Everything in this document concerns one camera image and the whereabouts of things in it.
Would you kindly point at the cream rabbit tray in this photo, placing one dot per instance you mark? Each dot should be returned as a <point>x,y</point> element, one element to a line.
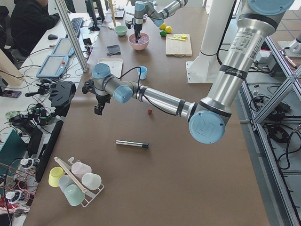
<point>115,65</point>

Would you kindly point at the white cup on rack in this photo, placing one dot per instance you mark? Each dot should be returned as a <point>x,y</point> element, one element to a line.
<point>91,181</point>

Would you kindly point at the yellow plastic knife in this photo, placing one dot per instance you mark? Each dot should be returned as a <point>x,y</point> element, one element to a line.
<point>180,39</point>

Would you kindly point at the wooden cutting board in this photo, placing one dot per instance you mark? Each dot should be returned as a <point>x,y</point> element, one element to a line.
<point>178,48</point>

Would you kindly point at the green lime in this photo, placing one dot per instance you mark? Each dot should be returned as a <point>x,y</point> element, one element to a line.
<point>162,33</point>

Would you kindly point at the steel muddler black tip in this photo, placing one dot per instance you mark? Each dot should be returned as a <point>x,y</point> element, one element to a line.
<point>132,143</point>

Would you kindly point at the black computer mouse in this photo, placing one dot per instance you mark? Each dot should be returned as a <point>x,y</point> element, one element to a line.
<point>52,37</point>

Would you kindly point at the white wire cup rack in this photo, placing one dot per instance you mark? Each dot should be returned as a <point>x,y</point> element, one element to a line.
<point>79,185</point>

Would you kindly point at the light blue plastic cup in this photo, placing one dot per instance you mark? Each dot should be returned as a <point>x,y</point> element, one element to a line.
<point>142,72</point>

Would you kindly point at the yellow lemon upper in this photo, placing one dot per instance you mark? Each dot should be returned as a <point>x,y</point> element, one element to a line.
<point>163,26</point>

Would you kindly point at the pink cup on rack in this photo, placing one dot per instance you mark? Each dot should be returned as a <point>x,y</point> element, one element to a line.
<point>79,169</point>

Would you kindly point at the yellow lemon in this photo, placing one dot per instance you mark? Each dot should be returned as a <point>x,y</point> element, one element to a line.
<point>168,29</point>
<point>163,26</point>

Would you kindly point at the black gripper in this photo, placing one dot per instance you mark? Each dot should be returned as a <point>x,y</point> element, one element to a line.
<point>102,99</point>
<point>137,28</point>

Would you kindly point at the yellow cup on rack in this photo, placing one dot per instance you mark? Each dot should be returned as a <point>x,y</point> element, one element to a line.
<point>54,176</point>

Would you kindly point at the pink bowl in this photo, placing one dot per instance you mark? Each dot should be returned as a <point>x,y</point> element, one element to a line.
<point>139,47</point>

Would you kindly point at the teach pendant near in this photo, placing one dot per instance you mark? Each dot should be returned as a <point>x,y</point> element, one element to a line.
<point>53,66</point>

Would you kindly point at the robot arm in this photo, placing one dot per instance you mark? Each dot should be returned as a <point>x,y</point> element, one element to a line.
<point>207,118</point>
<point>147,8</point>

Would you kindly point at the grey folded cloth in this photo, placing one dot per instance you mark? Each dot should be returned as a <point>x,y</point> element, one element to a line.
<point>113,50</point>

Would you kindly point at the clear ice cubes pile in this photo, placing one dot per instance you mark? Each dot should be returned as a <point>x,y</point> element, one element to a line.
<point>142,40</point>

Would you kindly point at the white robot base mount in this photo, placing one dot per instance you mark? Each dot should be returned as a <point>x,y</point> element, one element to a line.
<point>205,67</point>

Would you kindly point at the teach pendant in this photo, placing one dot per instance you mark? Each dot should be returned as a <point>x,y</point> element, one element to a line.
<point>53,66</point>
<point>63,47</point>

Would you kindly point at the teach pendant far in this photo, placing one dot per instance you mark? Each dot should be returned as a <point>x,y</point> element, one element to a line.
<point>63,47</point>

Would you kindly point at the aluminium frame post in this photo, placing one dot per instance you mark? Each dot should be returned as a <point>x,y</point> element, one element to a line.
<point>71,34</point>

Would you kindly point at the yellow lemon lower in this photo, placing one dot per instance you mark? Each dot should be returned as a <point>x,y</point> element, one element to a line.
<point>168,29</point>

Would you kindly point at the green cup on rack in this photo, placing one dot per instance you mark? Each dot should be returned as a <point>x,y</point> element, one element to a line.
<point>74,195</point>

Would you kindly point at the green bowl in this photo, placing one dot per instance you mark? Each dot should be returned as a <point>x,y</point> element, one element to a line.
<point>121,30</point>

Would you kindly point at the grey-blue cup on rack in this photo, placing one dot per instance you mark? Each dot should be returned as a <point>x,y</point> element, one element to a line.
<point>64,181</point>

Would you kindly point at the black keyboard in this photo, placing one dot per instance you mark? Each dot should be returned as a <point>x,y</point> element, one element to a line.
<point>77,24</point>

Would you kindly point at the wooden stand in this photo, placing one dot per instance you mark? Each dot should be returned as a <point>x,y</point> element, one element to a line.
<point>112,25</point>

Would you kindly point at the seated person in black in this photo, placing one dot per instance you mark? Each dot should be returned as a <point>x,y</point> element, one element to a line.
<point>29,21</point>

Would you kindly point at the tea bottle white label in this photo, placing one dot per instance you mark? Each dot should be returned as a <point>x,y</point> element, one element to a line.
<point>29,164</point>

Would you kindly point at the copper wire rack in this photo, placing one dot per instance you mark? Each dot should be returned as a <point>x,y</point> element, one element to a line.
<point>18,187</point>

